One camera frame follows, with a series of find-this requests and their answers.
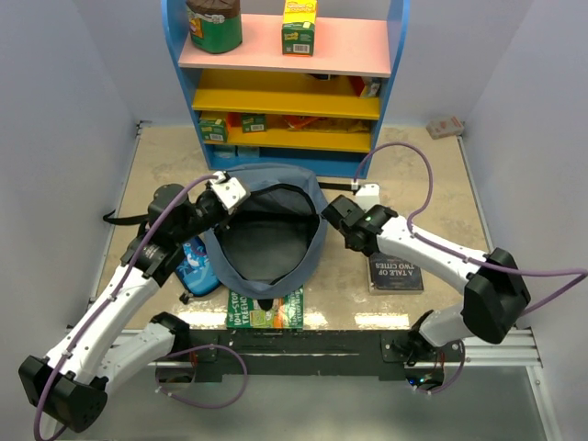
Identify blue student backpack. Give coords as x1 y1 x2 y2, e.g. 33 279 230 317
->
102 162 355 313

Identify dark two cities book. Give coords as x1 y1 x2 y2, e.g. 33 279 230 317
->
367 253 424 294

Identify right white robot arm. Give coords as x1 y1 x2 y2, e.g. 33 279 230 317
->
322 195 530 364

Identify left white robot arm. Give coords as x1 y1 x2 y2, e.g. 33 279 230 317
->
18 173 250 440

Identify blue dinosaur pencil case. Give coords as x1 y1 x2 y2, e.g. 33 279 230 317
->
175 236 221 304

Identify teal boxes bottom shelf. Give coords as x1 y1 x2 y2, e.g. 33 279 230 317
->
212 144 260 159

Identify green box left shelf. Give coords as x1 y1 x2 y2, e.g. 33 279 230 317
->
198 118 229 142

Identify green box shelf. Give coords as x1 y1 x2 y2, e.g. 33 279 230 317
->
241 113 267 133
198 118 229 142

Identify green box middle shelf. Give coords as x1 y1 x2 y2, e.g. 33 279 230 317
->
241 113 267 133

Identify orange snack packets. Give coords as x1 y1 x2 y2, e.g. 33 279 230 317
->
283 115 370 133

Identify blue pink yellow shelf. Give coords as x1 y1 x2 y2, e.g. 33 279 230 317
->
161 1 411 177

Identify green treehouse book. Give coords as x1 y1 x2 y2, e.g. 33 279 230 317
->
226 287 304 329

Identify red packet middle shelf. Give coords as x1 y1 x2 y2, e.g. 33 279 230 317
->
348 76 382 98

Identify small red white box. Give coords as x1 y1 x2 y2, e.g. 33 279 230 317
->
425 116 465 140

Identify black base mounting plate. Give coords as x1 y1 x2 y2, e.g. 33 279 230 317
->
135 328 465 385

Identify green brown canister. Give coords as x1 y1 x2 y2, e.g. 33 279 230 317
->
186 0 243 54

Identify yellow green carton top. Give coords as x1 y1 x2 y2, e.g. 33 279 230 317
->
281 0 318 56

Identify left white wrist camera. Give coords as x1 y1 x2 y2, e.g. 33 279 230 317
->
207 171 251 215

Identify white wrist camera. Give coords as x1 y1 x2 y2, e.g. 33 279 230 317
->
207 171 251 215
351 180 380 211

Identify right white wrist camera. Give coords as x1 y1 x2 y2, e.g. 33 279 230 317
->
351 180 380 211

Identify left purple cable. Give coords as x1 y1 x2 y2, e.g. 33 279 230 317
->
33 172 249 441

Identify purple cable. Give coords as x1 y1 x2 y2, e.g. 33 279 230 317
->
33 172 249 441
353 141 588 396

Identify aluminium frame rail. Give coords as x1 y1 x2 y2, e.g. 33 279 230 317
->
34 328 561 441

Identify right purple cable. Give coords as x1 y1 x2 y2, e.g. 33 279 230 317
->
353 141 588 396

